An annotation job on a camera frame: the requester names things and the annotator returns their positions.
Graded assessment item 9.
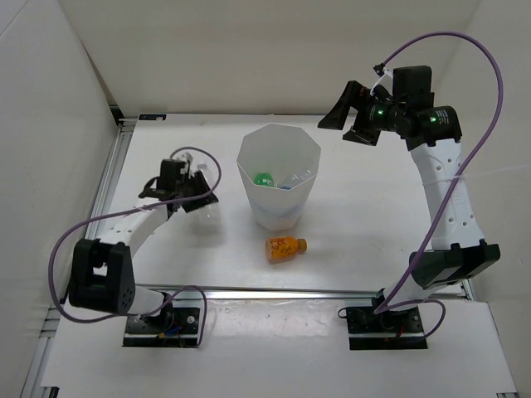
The green plastic soda bottle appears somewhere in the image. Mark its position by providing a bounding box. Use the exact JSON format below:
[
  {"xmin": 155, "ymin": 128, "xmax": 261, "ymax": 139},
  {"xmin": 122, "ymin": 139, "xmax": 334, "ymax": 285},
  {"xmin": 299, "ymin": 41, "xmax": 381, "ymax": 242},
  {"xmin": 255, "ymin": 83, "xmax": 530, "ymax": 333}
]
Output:
[{"xmin": 253, "ymin": 172, "xmax": 275, "ymax": 187}]

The orange plastic bottle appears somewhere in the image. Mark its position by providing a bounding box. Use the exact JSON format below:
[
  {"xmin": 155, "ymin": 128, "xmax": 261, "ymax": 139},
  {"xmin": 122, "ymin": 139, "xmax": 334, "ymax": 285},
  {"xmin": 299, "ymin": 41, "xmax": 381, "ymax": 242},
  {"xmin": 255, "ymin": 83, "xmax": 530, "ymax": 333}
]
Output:
[{"xmin": 265, "ymin": 236, "xmax": 308, "ymax": 263}]

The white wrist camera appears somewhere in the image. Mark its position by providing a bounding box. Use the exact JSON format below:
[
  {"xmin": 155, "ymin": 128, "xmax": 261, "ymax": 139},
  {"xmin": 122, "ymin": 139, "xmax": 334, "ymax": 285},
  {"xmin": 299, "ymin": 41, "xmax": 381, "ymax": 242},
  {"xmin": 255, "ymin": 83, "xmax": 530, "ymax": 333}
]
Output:
[
  {"xmin": 170, "ymin": 150, "xmax": 193, "ymax": 166},
  {"xmin": 373, "ymin": 63, "xmax": 393, "ymax": 90}
]

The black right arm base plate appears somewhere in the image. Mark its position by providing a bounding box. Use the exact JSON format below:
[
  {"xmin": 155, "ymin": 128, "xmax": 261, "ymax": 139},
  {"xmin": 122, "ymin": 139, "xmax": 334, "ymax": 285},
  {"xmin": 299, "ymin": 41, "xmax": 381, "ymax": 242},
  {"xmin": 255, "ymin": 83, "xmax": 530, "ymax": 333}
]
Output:
[{"xmin": 338, "ymin": 307, "xmax": 427, "ymax": 351}]

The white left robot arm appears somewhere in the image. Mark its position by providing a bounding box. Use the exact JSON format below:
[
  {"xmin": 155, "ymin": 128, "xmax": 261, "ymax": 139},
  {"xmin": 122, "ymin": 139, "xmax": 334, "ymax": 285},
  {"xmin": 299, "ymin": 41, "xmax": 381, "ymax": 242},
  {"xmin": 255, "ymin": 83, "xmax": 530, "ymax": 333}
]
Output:
[{"xmin": 68, "ymin": 153, "xmax": 218, "ymax": 332}]

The clear unlabelled plastic bottle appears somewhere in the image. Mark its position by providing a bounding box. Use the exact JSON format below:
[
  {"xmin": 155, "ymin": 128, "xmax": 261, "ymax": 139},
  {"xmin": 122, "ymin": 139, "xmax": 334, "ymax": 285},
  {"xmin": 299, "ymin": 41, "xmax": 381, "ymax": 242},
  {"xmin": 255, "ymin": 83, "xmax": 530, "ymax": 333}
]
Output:
[{"xmin": 196, "ymin": 162, "xmax": 221, "ymax": 227}]

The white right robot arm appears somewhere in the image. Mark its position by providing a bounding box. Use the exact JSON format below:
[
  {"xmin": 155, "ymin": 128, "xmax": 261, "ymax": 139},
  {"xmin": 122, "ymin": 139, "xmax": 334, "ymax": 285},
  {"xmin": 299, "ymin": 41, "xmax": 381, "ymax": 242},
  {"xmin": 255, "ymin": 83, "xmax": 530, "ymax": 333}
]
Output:
[{"xmin": 318, "ymin": 66, "xmax": 500, "ymax": 332}]

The aluminium table edge rail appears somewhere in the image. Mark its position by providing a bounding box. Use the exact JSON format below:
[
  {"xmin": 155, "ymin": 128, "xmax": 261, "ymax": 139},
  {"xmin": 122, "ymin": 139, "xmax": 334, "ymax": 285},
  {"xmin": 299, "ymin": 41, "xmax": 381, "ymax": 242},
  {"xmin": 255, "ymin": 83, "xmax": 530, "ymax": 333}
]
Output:
[{"xmin": 61, "ymin": 105, "xmax": 474, "ymax": 302}]

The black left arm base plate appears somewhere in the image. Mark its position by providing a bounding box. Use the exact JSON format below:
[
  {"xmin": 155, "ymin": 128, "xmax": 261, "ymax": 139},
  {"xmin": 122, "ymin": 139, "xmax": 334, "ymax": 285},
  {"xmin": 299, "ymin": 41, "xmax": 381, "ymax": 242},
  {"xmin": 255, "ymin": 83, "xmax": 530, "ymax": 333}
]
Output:
[{"xmin": 122, "ymin": 301, "xmax": 205, "ymax": 348}]

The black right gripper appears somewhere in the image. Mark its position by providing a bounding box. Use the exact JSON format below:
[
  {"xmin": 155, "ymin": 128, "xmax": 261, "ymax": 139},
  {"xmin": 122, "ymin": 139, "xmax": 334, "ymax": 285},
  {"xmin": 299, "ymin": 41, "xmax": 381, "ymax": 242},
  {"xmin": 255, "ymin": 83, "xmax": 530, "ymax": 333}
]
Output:
[{"xmin": 318, "ymin": 81, "xmax": 405, "ymax": 147}]

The blue label clear plastic bottle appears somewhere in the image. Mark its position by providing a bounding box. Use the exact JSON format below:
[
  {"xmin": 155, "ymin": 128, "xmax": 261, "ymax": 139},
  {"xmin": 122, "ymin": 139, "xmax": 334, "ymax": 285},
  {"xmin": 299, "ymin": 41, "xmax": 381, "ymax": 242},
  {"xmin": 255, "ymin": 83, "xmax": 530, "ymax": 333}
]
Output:
[{"xmin": 277, "ymin": 170, "xmax": 314, "ymax": 190}]

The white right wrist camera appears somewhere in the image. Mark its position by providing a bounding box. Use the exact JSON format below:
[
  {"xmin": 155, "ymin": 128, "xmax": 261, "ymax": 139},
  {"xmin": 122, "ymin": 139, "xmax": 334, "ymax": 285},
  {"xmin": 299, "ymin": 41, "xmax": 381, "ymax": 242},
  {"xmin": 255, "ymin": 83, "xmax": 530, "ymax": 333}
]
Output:
[{"xmin": 373, "ymin": 63, "xmax": 393, "ymax": 90}]

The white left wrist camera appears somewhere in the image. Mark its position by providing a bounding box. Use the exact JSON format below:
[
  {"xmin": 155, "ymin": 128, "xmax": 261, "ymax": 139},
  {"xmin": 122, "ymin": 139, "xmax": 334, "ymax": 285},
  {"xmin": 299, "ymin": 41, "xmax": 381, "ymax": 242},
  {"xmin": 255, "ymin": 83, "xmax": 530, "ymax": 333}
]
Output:
[{"xmin": 170, "ymin": 150, "xmax": 193, "ymax": 166}]

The white octagonal bin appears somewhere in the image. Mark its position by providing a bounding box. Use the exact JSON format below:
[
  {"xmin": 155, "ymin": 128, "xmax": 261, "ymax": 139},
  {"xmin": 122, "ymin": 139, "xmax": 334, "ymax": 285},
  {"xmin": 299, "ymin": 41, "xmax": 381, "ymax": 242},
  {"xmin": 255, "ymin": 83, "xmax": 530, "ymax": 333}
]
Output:
[{"xmin": 236, "ymin": 124, "xmax": 321, "ymax": 231}]

